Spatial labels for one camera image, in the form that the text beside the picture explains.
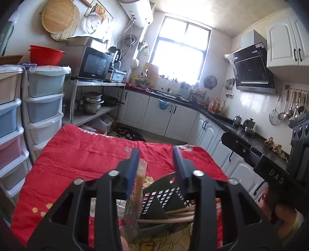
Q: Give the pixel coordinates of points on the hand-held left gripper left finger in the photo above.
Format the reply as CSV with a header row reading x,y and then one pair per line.
x,y
134,166

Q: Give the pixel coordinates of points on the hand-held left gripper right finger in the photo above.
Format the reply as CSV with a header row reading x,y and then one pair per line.
x,y
178,166

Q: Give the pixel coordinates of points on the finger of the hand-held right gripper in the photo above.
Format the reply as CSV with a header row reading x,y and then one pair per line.
x,y
241,147

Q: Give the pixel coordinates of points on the chopstick pair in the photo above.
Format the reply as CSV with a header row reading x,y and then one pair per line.
x,y
140,188

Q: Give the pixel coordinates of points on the dark green utensil holder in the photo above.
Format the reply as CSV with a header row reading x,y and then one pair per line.
x,y
154,205

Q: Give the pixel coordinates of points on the group of bamboo chopsticks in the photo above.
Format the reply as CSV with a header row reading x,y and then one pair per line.
x,y
178,213

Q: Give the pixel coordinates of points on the row of hanging steel utensils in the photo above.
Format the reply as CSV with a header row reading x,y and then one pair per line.
x,y
291,115

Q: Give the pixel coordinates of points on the person's right hand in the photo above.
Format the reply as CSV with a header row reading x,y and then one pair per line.
x,y
286,214

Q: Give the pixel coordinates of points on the person's left hand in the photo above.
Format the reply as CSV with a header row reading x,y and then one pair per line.
x,y
124,245

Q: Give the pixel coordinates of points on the steel kettle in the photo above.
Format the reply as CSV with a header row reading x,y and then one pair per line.
x,y
248,125
237,120

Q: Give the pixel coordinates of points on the ginger roots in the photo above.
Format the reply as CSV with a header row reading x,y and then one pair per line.
x,y
276,147

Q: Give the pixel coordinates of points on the dark patterned floor mat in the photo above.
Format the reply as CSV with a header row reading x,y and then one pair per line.
x,y
128,134

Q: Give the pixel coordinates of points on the black kitchen countertop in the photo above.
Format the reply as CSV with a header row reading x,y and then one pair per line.
x,y
217,118

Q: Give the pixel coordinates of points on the steel mesh strainer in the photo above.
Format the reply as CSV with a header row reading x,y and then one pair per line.
x,y
274,117

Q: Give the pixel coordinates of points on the red patterned container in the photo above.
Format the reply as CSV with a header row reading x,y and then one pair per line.
x,y
214,105

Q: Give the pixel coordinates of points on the clear storage container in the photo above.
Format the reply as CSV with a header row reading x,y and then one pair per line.
x,y
101,123

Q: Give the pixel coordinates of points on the red floral blanket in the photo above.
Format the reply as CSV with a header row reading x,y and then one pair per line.
x,y
72,156

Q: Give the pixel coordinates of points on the blue hanging basket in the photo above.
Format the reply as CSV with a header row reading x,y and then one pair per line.
x,y
164,104

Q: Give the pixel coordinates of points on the black frying pan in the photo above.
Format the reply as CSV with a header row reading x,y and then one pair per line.
x,y
111,100

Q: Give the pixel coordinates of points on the small grey fan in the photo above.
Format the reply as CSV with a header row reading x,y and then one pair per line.
x,y
210,82

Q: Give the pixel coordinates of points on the stacked steel pots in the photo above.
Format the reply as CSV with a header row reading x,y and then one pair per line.
x,y
91,103

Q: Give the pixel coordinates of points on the black range hood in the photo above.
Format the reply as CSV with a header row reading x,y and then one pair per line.
x,y
253,72

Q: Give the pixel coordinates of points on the countertop knife rack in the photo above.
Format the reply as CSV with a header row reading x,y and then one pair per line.
x,y
185,88

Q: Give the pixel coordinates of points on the metal shelf rack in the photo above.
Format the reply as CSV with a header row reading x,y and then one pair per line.
x,y
96,83

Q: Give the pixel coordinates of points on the blue plastic container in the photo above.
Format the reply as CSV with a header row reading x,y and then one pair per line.
x,y
119,76

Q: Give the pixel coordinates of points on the wooden cutting board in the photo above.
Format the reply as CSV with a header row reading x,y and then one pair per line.
x,y
151,74

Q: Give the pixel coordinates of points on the light blue plastic drawer tower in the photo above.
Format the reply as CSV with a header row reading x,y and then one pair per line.
x,y
43,108

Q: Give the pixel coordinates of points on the blender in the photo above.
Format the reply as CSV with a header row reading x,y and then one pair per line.
x,y
117,58

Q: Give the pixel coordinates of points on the black microwave oven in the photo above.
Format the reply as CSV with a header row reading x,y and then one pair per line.
x,y
94,64

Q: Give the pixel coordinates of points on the white upper cabinet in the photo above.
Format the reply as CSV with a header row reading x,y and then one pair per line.
x,y
282,43

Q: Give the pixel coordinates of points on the kitchen window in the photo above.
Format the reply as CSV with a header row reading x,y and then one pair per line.
x,y
178,48

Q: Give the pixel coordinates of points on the pastel plastic drawer tower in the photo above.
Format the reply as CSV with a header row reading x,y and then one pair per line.
x,y
9,115

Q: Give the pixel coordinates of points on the grey box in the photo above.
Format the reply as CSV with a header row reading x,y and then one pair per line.
x,y
82,41

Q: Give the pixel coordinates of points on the red plastic basin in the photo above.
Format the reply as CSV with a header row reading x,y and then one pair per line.
x,y
45,56

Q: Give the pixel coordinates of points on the white colander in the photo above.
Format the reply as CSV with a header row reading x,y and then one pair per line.
x,y
91,23

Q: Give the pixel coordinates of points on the white water heater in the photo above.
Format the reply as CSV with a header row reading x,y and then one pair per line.
x,y
137,12

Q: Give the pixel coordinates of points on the wicker basket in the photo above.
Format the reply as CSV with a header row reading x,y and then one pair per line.
x,y
9,60

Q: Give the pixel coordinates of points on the round bamboo sieve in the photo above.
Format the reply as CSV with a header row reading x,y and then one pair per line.
x,y
60,17

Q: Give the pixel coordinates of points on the wall poster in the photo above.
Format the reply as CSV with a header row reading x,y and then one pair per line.
x,y
102,10

